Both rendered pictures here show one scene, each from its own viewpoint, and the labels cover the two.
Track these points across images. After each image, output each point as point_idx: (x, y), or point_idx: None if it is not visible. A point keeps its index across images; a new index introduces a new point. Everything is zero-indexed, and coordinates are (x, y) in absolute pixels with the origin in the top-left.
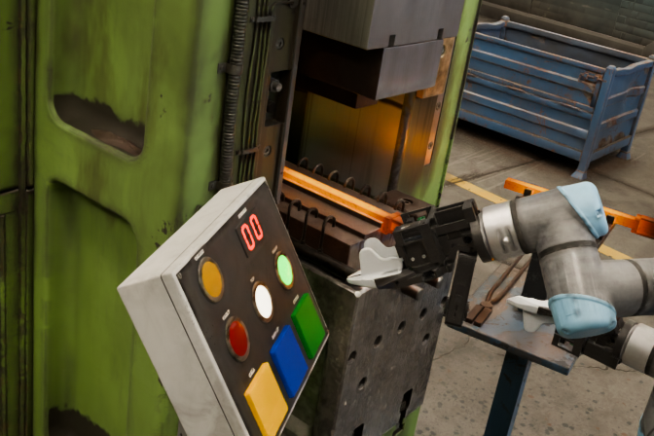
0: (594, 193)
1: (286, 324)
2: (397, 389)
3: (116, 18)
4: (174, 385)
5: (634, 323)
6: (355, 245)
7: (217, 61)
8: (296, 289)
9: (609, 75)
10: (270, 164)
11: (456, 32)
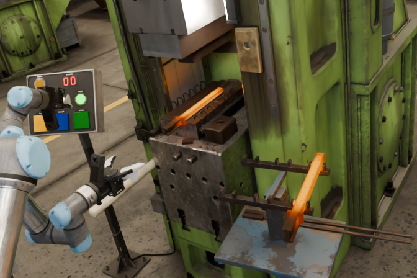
0: (10, 89)
1: (69, 113)
2: (203, 212)
3: None
4: None
5: (88, 184)
6: (162, 121)
7: (119, 28)
8: (84, 108)
9: None
10: (157, 76)
11: (185, 32)
